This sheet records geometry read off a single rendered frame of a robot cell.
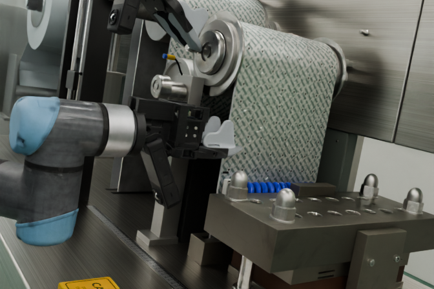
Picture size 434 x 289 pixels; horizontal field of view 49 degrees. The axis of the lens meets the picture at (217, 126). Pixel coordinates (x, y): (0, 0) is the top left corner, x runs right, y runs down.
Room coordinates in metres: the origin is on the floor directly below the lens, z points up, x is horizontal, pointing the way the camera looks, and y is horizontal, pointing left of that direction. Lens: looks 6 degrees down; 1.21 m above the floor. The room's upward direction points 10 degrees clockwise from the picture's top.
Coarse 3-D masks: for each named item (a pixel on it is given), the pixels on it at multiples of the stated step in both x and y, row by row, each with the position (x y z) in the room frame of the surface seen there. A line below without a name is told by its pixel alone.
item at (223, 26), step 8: (216, 24) 0.83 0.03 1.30; (224, 24) 0.81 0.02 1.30; (224, 32) 0.80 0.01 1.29; (232, 32) 0.79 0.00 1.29; (232, 40) 0.78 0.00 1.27; (232, 48) 0.78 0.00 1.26; (232, 56) 0.78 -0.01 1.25; (224, 64) 0.79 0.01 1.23; (232, 64) 0.78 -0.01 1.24; (200, 72) 0.85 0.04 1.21; (224, 72) 0.79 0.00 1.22; (208, 80) 0.82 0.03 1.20; (216, 80) 0.80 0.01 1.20; (224, 80) 0.80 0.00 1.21; (232, 88) 0.84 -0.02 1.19
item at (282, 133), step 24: (240, 96) 0.79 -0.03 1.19; (264, 96) 0.82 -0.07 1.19; (288, 96) 0.85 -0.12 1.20; (312, 96) 0.89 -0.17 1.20; (240, 120) 0.79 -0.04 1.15; (264, 120) 0.82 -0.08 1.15; (288, 120) 0.86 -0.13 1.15; (312, 120) 0.89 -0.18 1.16; (240, 144) 0.80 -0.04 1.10; (264, 144) 0.83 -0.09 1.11; (288, 144) 0.86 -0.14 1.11; (312, 144) 0.90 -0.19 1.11; (240, 168) 0.80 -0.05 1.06; (264, 168) 0.84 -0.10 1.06; (288, 168) 0.87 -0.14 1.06; (312, 168) 0.91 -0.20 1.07
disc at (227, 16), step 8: (216, 16) 0.84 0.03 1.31; (224, 16) 0.82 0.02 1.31; (232, 16) 0.80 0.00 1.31; (208, 24) 0.86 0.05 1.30; (232, 24) 0.80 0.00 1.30; (240, 24) 0.79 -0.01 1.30; (200, 32) 0.88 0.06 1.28; (240, 32) 0.78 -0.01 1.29; (240, 40) 0.78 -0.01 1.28; (240, 48) 0.77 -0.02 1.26; (240, 56) 0.77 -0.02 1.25; (240, 64) 0.77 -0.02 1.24; (232, 72) 0.78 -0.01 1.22; (232, 80) 0.78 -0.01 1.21; (208, 88) 0.83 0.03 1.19; (216, 88) 0.81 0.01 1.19; (224, 88) 0.79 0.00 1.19
